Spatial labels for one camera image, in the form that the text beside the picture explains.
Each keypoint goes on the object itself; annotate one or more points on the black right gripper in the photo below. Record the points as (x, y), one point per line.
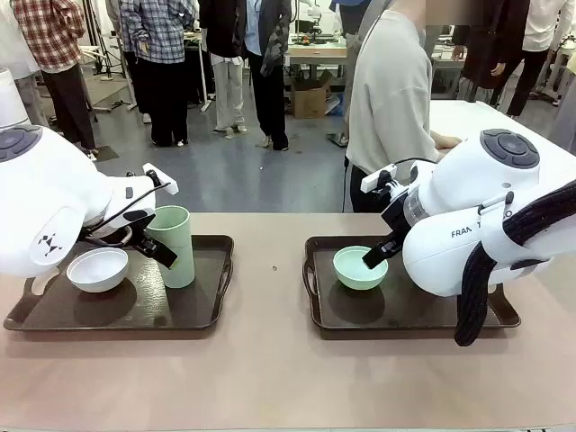
(398, 216)

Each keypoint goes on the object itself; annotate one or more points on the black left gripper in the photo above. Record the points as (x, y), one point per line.
(139, 236)

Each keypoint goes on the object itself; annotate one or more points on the tall pale green cup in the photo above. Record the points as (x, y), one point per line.
(177, 265)

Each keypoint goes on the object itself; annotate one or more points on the pale green bowl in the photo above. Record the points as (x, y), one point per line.
(351, 274)

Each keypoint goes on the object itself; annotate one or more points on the white bowl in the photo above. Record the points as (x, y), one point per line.
(96, 272)

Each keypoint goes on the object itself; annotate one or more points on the person's right forearm grey sleeve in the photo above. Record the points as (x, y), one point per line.
(429, 117)

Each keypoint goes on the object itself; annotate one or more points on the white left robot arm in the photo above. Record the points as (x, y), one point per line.
(45, 202)

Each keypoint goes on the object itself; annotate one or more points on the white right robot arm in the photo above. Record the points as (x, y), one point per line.
(472, 180)

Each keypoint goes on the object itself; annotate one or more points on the dark brown plastic tray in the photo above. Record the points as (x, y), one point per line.
(135, 310)
(405, 310)

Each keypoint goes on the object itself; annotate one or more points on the person's right hand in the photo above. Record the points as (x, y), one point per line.
(446, 143)

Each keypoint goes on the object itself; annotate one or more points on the open cardboard box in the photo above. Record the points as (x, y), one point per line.
(310, 101)

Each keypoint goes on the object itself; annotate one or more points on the white side table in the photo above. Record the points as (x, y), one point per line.
(495, 117)

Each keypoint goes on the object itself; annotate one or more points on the wooden background desk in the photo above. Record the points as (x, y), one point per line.
(315, 51)

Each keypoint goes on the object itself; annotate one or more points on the white cylindrical appliance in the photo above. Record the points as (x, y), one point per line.
(11, 96)

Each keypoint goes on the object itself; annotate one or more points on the person in blue plaid shirt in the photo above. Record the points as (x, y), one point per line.
(155, 31)

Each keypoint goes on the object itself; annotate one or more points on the person in dark coat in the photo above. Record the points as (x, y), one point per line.
(274, 54)

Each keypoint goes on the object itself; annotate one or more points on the person in dark maroon clothes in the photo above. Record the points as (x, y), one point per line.
(490, 45)

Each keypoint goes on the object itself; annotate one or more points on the person in red plaid shirt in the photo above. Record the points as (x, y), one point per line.
(54, 36)

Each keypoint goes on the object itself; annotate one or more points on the person in white shirt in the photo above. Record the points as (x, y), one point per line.
(13, 40)

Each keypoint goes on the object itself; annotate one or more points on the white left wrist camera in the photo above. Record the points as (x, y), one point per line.
(162, 180)

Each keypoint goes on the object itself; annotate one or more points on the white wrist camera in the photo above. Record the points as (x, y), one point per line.
(375, 179)
(162, 180)

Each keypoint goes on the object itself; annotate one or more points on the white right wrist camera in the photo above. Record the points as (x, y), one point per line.
(375, 179)

